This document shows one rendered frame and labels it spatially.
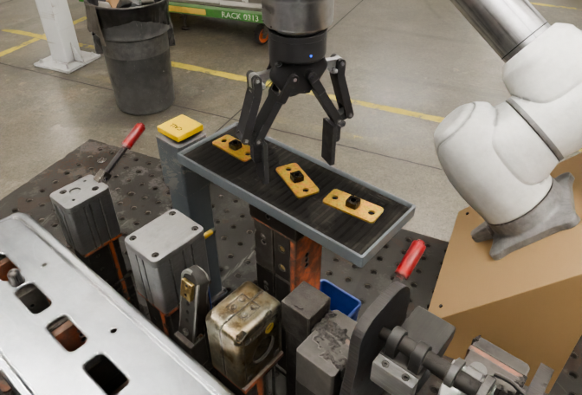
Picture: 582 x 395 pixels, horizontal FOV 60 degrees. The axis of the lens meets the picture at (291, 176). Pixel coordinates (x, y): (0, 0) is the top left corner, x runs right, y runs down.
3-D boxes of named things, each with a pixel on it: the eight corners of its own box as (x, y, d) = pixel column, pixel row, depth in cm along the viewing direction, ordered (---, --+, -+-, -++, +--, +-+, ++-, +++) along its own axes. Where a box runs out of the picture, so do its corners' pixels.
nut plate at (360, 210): (320, 202, 73) (321, 196, 73) (334, 189, 76) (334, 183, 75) (372, 224, 69) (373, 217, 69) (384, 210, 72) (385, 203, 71)
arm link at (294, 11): (248, -27, 61) (250, 21, 65) (279, -7, 55) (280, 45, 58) (313, -35, 65) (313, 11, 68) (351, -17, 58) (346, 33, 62)
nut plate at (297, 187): (274, 169, 80) (274, 163, 79) (295, 163, 81) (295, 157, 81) (298, 199, 74) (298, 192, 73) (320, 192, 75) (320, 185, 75)
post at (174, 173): (182, 294, 118) (151, 135, 92) (206, 276, 123) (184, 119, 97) (203, 311, 114) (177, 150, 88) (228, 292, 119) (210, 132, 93)
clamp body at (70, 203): (85, 320, 113) (37, 193, 91) (127, 289, 119) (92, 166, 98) (110, 343, 108) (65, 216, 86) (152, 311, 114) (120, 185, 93)
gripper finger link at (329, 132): (322, 118, 75) (326, 116, 75) (320, 156, 79) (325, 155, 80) (333, 126, 73) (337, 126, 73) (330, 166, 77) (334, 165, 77)
